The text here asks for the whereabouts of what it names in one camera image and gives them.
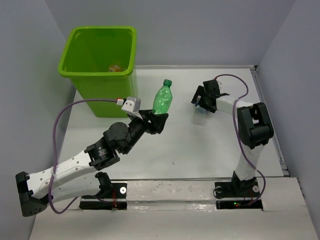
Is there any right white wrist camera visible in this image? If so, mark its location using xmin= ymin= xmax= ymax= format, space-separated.
xmin=215 ymin=78 xmax=222 ymax=91

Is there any small orange bottle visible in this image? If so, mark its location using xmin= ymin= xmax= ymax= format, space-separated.
xmin=108 ymin=65 xmax=123 ymax=73

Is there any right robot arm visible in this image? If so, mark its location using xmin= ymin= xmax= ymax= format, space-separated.
xmin=191 ymin=79 xmax=274 ymax=199

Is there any green plastic bin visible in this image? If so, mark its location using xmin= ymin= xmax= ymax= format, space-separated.
xmin=58 ymin=25 xmax=138 ymax=118

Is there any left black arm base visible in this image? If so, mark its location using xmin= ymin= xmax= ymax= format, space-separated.
xmin=79 ymin=172 xmax=128 ymax=211

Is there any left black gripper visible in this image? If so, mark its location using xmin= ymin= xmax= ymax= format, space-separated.
xmin=121 ymin=110 xmax=168 ymax=155

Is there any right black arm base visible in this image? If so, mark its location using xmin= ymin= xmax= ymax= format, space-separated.
xmin=212 ymin=172 xmax=263 ymax=210

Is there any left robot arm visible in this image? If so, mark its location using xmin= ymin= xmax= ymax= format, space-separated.
xmin=15 ymin=110 xmax=169 ymax=217

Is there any clear bottle green blue label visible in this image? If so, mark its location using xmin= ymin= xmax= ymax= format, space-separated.
xmin=193 ymin=96 xmax=207 ymax=126

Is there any green plastic bottle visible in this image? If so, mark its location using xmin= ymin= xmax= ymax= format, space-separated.
xmin=152 ymin=79 xmax=173 ymax=115

